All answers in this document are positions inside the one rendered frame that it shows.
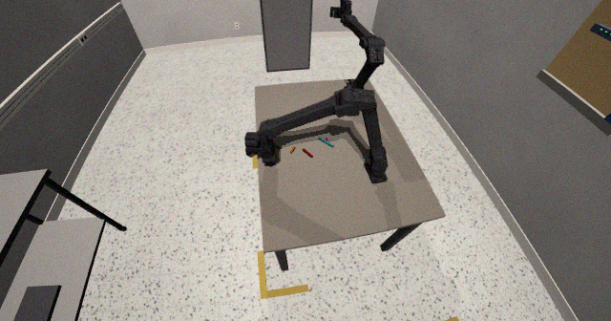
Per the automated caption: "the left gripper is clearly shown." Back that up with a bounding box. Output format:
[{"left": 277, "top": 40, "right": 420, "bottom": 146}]
[{"left": 263, "top": 144, "right": 277, "bottom": 166}]

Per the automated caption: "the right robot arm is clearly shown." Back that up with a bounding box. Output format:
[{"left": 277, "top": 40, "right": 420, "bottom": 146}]
[{"left": 337, "top": 0, "right": 385, "bottom": 89}]

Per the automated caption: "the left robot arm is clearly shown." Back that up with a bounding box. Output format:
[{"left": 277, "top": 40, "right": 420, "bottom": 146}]
[{"left": 244, "top": 88, "right": 388, "bottom": 183}]

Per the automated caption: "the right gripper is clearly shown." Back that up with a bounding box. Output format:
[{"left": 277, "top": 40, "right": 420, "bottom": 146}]
[{"left": 330, "top": 7, "right": 341, "bottom": 18}]

